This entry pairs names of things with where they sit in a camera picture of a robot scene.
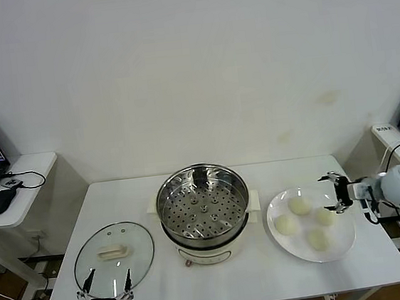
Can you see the white round plate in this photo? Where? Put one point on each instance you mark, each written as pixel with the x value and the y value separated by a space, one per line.
pixel 339 246

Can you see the black computer mouse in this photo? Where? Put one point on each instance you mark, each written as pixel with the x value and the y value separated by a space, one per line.
pixel 0 203

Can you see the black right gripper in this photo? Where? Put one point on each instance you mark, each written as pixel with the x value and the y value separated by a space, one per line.
pixel 344 192

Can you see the cream electric cooker base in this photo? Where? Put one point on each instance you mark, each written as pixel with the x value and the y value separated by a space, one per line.
pixel 204 255

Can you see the white side table with mouse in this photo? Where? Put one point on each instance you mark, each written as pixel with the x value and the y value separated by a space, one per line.
pixel 33 167

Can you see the small white printed label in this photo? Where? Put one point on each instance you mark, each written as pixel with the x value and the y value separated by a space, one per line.
pixel 384 128

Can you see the stainless steel steamer basket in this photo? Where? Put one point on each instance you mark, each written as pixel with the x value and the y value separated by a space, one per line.
pixel 177 209

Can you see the white steamed baozi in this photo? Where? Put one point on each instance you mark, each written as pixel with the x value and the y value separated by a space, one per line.
pixel 326 217
pixel 286 224
pixel 317 239
pixel 300 205

